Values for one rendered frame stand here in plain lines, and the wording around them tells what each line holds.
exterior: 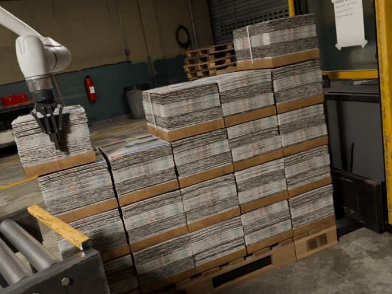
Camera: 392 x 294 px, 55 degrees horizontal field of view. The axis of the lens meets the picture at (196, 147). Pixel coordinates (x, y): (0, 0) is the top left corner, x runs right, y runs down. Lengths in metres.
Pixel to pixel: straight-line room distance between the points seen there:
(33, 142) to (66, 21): 7.35
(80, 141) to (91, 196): 0.24
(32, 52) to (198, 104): 0.73
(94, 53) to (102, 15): 0.90
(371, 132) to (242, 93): 0.97
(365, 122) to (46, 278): 2.07
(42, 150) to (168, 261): 0.78
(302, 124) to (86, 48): 7.34
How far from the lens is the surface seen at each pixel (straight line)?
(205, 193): 1.84
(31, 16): 8.69
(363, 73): 2.37
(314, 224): 2.25
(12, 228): 1.26
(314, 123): 2.11
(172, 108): 1.72
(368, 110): 2.49
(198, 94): 1.76
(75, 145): 1.65
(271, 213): 2.07
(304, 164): 2.10
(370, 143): 2.55
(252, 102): 1.88
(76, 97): 8.77
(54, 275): 0.90
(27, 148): 1.66
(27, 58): 1.56
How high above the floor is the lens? 1.19
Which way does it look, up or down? 14 degrees down
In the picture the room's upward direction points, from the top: 10 degrees counter-clockwise
